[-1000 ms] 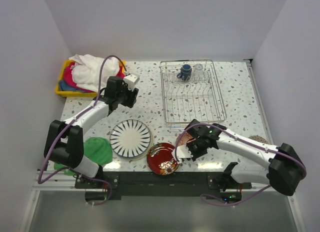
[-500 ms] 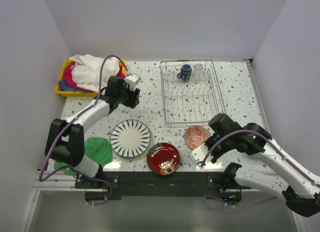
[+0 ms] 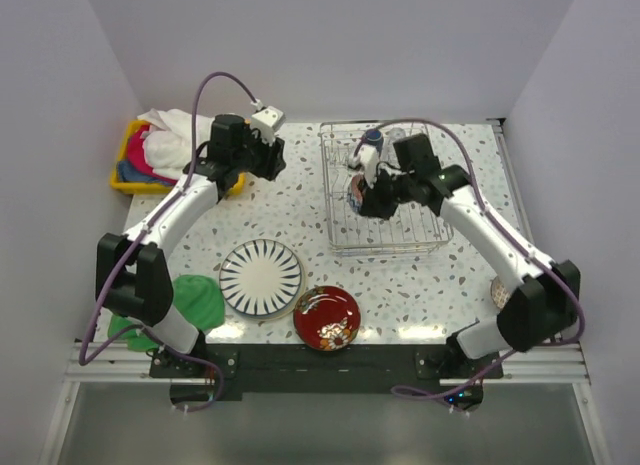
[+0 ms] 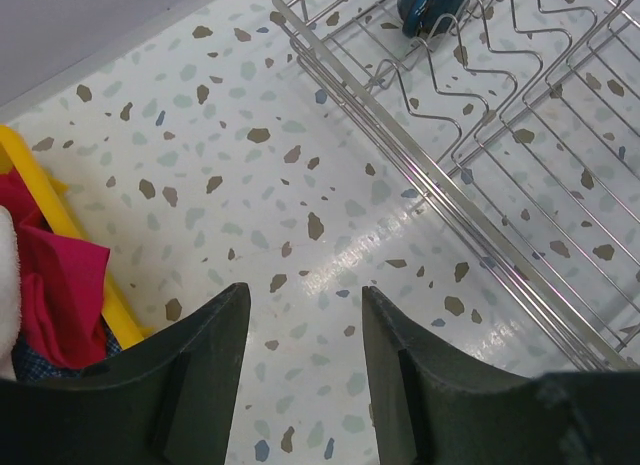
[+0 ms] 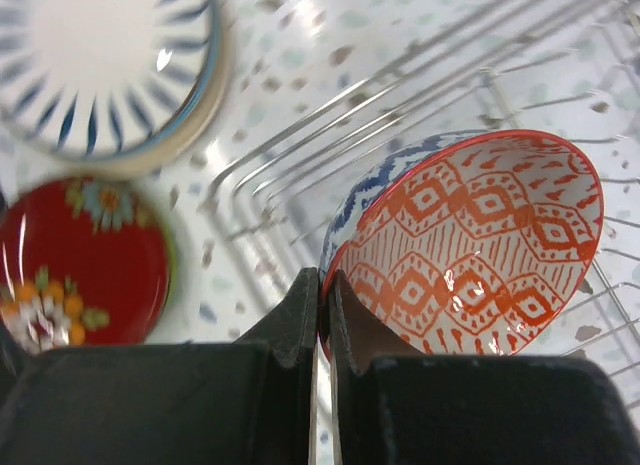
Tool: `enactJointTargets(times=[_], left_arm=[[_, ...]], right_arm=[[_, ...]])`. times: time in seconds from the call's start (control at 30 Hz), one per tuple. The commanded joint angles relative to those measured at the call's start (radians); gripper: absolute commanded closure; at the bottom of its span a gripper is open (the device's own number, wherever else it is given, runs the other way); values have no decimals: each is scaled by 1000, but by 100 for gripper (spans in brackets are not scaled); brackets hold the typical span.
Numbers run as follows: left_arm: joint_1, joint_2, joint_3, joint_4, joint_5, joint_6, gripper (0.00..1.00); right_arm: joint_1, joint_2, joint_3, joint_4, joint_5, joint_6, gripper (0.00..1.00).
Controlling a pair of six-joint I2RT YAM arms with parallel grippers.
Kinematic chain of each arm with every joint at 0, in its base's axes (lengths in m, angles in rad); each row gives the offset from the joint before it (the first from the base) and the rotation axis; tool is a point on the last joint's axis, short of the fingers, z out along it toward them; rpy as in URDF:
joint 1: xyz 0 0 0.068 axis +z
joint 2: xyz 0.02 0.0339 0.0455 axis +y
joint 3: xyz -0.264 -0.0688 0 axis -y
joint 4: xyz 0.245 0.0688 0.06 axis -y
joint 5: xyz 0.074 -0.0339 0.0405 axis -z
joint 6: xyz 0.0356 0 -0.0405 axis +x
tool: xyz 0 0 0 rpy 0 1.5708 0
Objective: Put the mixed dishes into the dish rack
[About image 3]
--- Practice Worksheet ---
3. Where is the red patterned small dish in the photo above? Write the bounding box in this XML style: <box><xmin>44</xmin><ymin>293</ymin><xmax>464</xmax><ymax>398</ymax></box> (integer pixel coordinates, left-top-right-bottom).
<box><xmin>490</xmin><ymin>277</ymin><xmax>511</xmax><ymax>309</ymax></box>

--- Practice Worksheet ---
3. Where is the orange patterned bowl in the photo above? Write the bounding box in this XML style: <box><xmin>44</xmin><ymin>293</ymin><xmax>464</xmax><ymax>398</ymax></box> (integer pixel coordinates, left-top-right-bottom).
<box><xmin>347</xmin><ymin>174</ymin><xmax>367</xmax><ymax>216</ymax></box>

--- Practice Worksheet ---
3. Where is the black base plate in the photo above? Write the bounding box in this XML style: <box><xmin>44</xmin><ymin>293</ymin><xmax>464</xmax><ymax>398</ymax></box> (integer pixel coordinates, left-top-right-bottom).
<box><xmin>150</xmin><ymin>341</ymin><xmax>503</xmax><ymax>410</ymax></box>

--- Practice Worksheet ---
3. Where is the yellow plastic bin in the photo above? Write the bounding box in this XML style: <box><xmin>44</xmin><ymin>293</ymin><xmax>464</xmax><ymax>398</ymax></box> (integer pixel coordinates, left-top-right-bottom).
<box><xmin>109</xmin><ymin>118</ymin><xmax>246</xmax><ymax>196</ymax></box>

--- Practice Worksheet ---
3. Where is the wire dish rack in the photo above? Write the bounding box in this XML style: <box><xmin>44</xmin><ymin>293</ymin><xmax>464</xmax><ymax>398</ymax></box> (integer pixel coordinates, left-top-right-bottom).
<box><xmin>319</xmin><ymin>120</ymin><xmax>454</xmax><ymax>255</ymax></box>

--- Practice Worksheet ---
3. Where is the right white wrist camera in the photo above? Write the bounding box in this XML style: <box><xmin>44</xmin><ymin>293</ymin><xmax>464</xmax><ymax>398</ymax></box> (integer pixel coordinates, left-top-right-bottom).
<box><xmin>347</xmin><ymin>145</ymin><xmax>380</xmax><ymax>188</ymax></box>

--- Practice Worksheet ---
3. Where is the red floral plate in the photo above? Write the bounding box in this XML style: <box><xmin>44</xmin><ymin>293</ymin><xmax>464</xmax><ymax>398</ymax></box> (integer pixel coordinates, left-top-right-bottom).
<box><xmin>293</xmin><ymin>285</ymin><xmax>361</xmax><ymax>352</ymax></box>

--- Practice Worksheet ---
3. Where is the dark blue mug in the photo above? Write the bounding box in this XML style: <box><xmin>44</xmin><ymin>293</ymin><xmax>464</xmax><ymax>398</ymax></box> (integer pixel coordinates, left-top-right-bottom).
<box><xmin>362</xmin><ymin>129</ymin><xmax>385</xmax><ymax>155</ymax></box>

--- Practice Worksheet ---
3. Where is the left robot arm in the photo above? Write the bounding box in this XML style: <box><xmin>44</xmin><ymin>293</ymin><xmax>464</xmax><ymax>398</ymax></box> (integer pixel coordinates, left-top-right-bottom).
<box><xmin>96</xmin><ymin>107</ymin><xmax>286</xmax><ymax>377</ymax></box>

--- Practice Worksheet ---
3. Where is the small clear glass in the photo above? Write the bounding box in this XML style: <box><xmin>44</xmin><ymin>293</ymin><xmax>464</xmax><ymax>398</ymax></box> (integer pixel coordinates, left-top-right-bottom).
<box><xmin>387</xmin><ymin>127</ymin><xmax>406</xmax><ymax>144</ymax></box>

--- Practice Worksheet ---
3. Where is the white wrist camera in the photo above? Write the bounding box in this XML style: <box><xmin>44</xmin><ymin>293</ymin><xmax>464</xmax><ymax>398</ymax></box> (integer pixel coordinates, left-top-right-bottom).
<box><xmin>347</xmin><ymin>145</ymin><xmax>380</xmax><ymax>188</ymax></box>
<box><xmin>250</xmin><ymin>106</ymin><xmax>286</xmax><ymax>144</ymax></box>

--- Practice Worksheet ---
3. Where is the pink cloth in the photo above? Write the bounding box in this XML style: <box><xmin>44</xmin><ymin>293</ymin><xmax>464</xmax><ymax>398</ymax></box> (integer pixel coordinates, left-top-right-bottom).
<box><xmin>122</xmin><ymin>122</ymin><xmax>175</xmax><ymax>186</ymax></box>

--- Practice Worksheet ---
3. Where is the green cloth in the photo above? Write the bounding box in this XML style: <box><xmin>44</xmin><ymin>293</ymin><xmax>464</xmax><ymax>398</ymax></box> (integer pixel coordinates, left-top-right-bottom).
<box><xmin>107</xmin><ymin>275</ymin><xmax>225</xmax><ymax>353</ymax></box>

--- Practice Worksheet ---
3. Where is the blue striped white plate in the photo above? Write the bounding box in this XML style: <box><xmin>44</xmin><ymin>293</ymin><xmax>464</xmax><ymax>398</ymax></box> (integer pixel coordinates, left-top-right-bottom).
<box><xmin>218</xmin><ymin>238</ymin><xmax>305</xmax><ymax>320</ymax></box>

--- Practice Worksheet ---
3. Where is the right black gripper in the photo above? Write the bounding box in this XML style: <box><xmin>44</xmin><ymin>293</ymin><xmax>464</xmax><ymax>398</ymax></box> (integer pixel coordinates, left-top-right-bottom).
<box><xmin>358</xmin><ymin>165</ymin><xmax>416</xmax><ymax>222</ymax></box>

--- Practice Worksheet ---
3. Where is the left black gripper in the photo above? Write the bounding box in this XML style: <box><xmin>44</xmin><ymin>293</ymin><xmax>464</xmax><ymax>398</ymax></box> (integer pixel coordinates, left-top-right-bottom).
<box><xmin>232</xmin><ymin>123</ymin><xmax>286</xmax><ymax>181</ymax></box>

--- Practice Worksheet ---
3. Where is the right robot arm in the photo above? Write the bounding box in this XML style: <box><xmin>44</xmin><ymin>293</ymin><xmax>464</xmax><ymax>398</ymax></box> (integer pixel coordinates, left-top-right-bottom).
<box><xmin>349</xmin><ymin>134</ymin><xmax>580</xmax><ymax>378</ymax></box>

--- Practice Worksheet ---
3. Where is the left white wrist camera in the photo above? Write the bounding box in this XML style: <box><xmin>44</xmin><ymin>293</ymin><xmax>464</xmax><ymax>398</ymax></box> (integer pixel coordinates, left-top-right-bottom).
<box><xmin>250</xmin><ymin>106</ymin><xmax>286</xmax><ymax>144</ymax></box>

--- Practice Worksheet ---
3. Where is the blue checked cloth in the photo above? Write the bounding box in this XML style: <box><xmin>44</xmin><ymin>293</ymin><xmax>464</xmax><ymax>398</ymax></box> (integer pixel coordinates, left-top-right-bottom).
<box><xmin>115</xmin><ymin>159</ymin><xmax>138</xmax><ymax>183</ymax></box>

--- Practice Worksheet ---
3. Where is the white towel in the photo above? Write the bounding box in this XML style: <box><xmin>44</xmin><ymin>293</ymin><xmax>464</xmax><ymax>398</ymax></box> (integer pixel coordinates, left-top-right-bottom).
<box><xmin>138</xmin><ymin>109</ymin><xmax>192</xmax><ymax>180</ymax></box>

